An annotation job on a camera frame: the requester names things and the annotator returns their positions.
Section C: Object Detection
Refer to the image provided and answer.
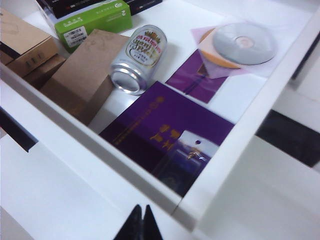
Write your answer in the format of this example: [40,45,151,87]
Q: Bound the black and white box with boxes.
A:
[36,0,101,26]

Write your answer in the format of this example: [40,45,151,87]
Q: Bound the black drawer handle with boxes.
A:
[0,107,40,153]
[291,41,320,81]

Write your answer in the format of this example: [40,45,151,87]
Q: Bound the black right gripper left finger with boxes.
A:
[113,204,143,240]

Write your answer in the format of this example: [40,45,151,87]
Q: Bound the small brown cardboard box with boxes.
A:
[6,53,66,78]
[24,62,67,90]

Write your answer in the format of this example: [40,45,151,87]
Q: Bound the white glass-panel cabinet door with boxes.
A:
[254,109,320,175]

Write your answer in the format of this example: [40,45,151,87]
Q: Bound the small purple card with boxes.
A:
[165,48,230,103]

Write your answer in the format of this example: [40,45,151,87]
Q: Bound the large purple booklet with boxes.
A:
[98,81,236,198]

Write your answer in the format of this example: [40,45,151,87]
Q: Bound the silver beer can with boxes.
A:
[110,24,168,96]

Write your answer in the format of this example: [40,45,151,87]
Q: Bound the green cardboard box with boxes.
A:
[54,0,133,54]

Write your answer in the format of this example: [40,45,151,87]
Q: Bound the white drawer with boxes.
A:
[0,0,320,240]

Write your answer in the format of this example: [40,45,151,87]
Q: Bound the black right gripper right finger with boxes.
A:
[143,204,166,240]

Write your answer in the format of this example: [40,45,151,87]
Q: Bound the clear plastic bag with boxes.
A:
[151,129,220,193]

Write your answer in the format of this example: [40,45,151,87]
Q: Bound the large brown cardboard box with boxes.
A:
[39,28,132,126]

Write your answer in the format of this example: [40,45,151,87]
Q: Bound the pink translucent disc sleeve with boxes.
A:
[190,24,252,80]

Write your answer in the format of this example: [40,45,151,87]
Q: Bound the orange compact disc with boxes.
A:
[199,27,242,70]

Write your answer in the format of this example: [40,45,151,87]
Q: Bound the silver compact disc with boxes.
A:
[212,22,278,65]

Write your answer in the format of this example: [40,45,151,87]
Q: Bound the brown box with dark band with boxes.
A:
[0,8,60,63]

